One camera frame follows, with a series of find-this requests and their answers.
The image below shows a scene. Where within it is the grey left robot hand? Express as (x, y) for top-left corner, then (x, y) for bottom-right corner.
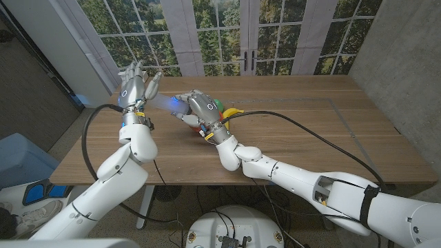
(117, 60), (163, 127)

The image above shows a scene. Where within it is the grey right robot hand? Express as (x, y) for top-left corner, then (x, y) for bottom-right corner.
(172, 89), (232, 145)

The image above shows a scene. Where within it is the large clear plastic syringe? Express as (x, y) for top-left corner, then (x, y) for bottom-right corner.
(150, 92), (192, 117)

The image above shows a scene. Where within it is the red bowl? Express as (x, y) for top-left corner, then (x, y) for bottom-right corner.
(188, 109), (225, 134)

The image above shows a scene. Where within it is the yellow toy banana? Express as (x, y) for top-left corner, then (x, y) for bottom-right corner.
(222, 107), (245, 130)

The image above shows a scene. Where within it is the white tissue box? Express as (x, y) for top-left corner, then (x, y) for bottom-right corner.
(117, 68), (150, 84)

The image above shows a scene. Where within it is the printed window backdrop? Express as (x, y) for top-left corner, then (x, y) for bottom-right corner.
(57, 0), (384, 94)

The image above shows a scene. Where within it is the black round fan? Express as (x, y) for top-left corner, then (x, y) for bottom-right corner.
(154, 185), (183, 203)

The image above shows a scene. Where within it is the white table leg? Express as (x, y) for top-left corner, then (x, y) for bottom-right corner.
(136, 185), (156, 230)

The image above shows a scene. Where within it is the white robot torso base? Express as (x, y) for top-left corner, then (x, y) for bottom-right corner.
(185, 205), (286, 248)

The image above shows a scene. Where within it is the blue-grey storage bin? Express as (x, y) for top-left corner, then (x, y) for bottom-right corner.
(0, 132), (61, 189)

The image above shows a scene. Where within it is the black and blue foot pedal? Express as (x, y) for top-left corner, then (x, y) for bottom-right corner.
(22, 178), (74, 207)

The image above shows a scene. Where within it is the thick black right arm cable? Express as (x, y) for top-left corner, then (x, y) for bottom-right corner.
(220, 110), (389, 192)

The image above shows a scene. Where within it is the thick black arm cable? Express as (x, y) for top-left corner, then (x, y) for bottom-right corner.
(220, 110), (389, 192)
(81, 103), (183, 225)

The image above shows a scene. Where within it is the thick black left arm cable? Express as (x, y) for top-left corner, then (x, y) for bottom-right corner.
(81, 103), (183, 225)

